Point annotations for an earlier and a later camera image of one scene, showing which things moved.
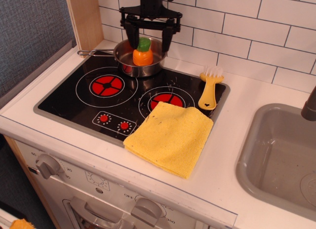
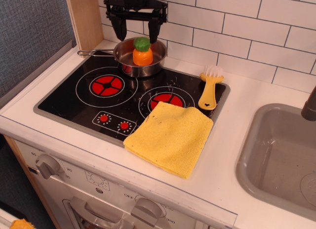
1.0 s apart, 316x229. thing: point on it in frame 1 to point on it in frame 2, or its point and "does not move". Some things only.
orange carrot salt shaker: [143, 56] does not move
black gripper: [151, 13] to [136, 6]
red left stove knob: [103, 118] does not move
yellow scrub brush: [213, 75] does not move
